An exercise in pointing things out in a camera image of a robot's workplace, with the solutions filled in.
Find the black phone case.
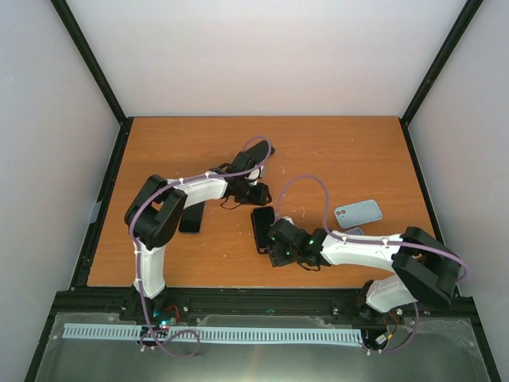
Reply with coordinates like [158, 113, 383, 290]
[250, 209, 279, 255]

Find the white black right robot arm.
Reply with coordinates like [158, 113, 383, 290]
[267, 217, 464, 314]

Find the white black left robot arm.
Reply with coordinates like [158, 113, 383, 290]
[124, 146, 274, 321]

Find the black phone on table top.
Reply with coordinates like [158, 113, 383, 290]
[244, 140, 275, 164]

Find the blue phone black screen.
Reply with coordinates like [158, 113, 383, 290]
[178, 202, 205, 234]

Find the lavender phone case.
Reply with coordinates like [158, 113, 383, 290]
[344, 227, 364, 236]

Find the light blue phone case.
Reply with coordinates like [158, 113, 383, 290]
[334, 199, 383, 229]

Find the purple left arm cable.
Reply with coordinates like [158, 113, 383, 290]
[129, 137, 272, 331]

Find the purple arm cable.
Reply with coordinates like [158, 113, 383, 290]
[129, 137, 272, 331]
[275, 176, 474, 283]

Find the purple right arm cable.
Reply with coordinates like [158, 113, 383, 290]
[275, 176, 474, 283]

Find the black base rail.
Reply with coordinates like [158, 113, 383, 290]
[119, 286, 398, 328]

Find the light blue cable duct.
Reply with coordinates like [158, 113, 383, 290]
[61, 323, 363, 346]

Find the black left frame post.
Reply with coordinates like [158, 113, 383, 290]
[50, 0, 129, 127]

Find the black frame post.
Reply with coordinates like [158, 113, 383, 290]
[401, 0, 485, 124]
[50, 0, 129, 127]

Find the black right frame post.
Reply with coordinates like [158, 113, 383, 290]
[401, 0, 485, 124]

